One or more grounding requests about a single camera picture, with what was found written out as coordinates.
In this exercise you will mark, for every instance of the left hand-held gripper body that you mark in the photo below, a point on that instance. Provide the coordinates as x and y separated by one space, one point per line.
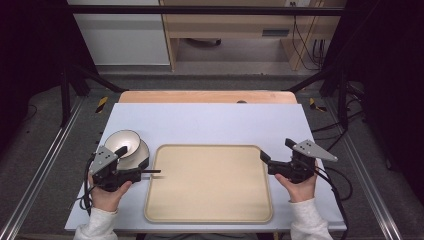
103 160

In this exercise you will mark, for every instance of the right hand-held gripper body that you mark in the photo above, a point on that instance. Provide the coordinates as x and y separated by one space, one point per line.
301 166

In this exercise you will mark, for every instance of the white bowl with dark rim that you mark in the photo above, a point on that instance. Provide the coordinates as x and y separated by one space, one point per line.
120 139

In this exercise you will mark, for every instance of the person's right hand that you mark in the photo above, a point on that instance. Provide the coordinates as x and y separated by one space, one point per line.
301 191

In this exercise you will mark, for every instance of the person's left hand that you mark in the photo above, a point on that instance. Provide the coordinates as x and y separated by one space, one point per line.
106 199

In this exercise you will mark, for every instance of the white plate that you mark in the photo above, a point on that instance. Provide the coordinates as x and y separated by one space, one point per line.
142 151

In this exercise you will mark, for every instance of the thin black stick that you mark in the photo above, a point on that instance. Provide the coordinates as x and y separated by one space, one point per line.
152 171

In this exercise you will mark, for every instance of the yellow black tape marker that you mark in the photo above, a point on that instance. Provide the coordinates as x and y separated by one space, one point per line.
316 106
101 104

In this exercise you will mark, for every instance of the beige tray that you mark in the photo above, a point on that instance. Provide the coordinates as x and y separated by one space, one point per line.
208 183

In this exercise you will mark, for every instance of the black metal stand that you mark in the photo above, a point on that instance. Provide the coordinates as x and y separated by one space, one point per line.
65 96
342 96

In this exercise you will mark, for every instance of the white cabinet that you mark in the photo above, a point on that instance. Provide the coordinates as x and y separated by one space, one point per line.
123 40

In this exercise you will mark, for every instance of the grey label on desk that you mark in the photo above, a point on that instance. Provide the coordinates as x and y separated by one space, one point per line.
275 32

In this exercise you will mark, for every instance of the dark curtain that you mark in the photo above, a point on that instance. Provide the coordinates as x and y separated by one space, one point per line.
30 50
390 83

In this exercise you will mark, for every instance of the wooden desk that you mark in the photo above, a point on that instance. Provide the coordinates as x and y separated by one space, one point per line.
230 23

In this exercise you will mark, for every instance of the aluminium floor rail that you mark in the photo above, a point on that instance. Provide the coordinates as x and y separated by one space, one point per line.
40 166
370 180

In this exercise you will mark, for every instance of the black horizontal frame bar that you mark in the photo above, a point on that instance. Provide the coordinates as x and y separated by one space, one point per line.
200 10

